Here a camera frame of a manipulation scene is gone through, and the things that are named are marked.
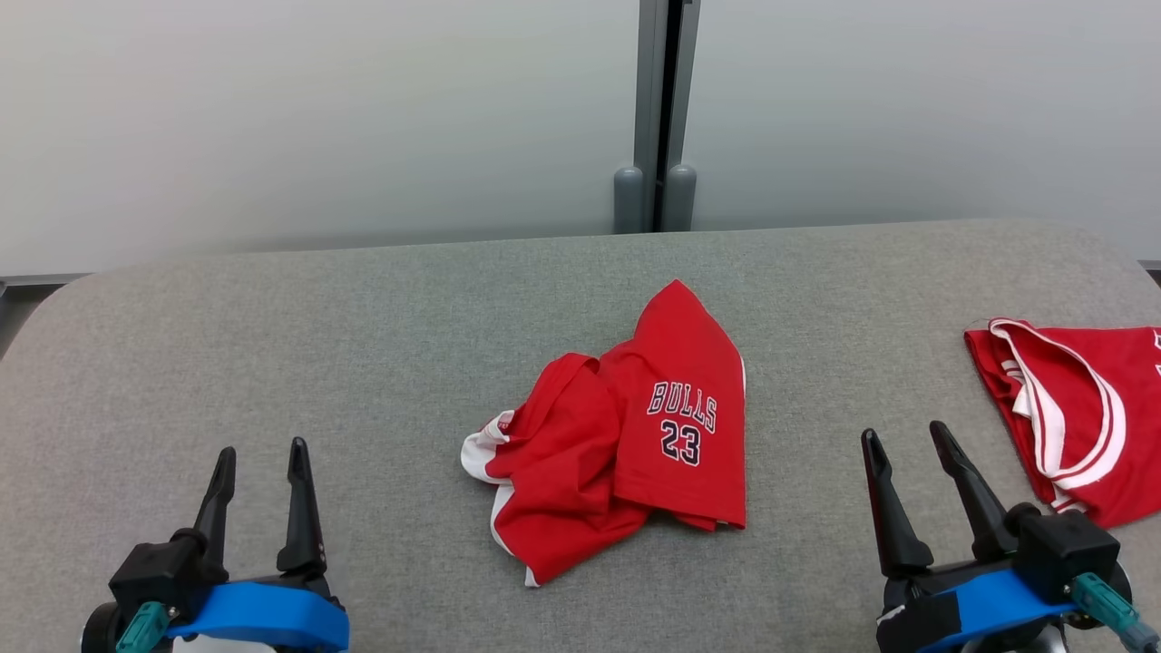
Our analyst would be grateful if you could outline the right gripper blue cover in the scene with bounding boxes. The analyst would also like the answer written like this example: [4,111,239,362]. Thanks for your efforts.
[861,420,1080,653]

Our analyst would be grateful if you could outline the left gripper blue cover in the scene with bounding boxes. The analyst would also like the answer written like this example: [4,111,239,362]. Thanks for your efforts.
[166,437,351,653]

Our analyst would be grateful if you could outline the red white jersey shirt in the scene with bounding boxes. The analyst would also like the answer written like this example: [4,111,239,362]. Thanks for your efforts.
[963,317,1161,529]

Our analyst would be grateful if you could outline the red Bulls 23 shorts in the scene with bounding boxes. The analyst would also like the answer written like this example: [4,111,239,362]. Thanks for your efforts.
[461,279,747,588]

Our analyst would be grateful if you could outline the left camera cable teal plug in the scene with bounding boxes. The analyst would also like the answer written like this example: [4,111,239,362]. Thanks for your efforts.
[115,601,173,653]

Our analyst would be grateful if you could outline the camera cable teal plug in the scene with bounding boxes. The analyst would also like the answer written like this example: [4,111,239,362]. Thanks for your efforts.
[115,601,173,653]
[1070,573,1161,652]

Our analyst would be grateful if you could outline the right camera cable teal plug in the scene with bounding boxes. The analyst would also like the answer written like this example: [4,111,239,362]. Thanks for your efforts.
[1070,573,1161,652]

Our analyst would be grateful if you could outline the grey partition post, slotted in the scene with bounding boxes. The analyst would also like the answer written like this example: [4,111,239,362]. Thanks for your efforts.
[613,0,702,234]

